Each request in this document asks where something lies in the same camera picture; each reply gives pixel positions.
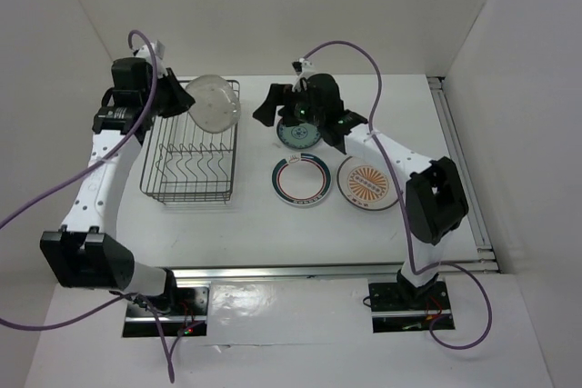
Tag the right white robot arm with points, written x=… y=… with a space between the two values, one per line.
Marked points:
x=431 y=195

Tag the orange sunburst plate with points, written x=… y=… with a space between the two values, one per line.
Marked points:
x=363 y=186

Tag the blue patterned plate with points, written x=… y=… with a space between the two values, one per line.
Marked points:
x=297 y=137

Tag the grey wire dish rack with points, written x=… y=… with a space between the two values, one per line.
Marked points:
x=184 y=164

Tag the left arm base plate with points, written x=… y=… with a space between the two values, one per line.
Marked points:
x=188 y=312

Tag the green red rimmed plate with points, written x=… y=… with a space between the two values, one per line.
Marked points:
x=301 y=180

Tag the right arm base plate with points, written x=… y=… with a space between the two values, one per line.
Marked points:
x=390 y=313

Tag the clear glass plate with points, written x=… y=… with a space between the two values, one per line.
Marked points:
x=217 y=107

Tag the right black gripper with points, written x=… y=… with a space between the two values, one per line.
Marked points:
x=276 y=96

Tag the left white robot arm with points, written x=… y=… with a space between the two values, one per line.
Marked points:
x=84 y=251

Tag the aluminium frame rail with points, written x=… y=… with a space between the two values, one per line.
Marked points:
x=257 y=234

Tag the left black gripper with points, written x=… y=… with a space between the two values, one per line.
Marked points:
x=182 y=100

